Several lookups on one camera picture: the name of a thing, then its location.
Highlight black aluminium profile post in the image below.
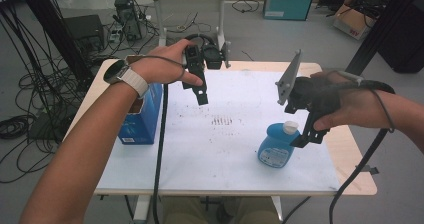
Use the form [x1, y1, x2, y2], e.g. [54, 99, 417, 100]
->
[344, 0, 424, 77]

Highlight blue cardboard box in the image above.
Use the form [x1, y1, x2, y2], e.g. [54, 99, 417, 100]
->
[118, 54, 163, 146]

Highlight black cable loop on floor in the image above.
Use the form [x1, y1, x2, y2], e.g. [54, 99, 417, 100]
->
[231, 0, 261, 14]

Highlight black equipment case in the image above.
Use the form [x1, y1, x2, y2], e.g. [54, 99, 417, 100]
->
[63, 14, 106, 52]

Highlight black cable under table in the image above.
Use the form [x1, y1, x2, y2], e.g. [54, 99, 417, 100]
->
[281, 196, 313, 224]

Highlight person's right hand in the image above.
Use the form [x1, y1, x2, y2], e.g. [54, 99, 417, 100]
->
[309, 71, 385, 132]

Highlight black tape strip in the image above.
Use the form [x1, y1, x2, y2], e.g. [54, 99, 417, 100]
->
[354, 164, 380, 176]

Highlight brown cardboard carton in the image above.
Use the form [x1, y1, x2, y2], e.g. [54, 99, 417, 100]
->
[333, 0, 378, 41]

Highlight large black case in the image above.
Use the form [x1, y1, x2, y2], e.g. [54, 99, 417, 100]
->
[376, 0, 424, 74]

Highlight thick black gripper cable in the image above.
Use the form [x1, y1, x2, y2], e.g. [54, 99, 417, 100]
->
[152, 33, 218, 224]
[328, 69, 397, 224]

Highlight white paper sheet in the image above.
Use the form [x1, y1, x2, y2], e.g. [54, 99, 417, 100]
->
[96, 69, 341, 192]

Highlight person's left hand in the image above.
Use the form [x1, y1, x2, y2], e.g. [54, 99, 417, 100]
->
[129, 38, 205, 88]

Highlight bundle of black floor cables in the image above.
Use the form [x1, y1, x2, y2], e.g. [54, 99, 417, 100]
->
[0, 3, 98, 185]

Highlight thin black wrist cord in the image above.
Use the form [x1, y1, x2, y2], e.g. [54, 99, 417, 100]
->
[143, 54, 186, 82]
[370, 89, 396, 134]

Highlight white power strip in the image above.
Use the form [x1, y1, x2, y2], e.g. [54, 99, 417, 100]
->
[108, 28, 123, 44]

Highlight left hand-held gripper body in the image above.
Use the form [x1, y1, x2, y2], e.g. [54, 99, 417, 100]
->
[184, 41, 232, 75]

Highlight person's khaki trousers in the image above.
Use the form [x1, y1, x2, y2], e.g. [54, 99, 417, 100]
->
[162, 196, 281, 224]

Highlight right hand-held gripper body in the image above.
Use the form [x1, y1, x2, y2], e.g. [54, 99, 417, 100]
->
[275, 49, 342, 116]

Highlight black metal stand post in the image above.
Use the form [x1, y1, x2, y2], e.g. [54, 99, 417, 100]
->
[14, 0, 94, 85]

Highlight teal carton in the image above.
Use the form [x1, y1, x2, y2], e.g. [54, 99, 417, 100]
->
[262, 0, 318, 22]

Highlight black computer tower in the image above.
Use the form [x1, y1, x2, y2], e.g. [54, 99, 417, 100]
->
[114, 0, 144, 42]

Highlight blue bottle with white cap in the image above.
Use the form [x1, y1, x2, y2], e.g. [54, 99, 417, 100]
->
[257, 120, 303, 169]

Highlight wristwatch with white strap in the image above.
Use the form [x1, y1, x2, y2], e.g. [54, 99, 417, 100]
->
[103, 59, 150, 98]

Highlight white table leg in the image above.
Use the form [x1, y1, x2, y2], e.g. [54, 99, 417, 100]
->
[271, 196, 284, 222]
[133, 195, 152, 224]

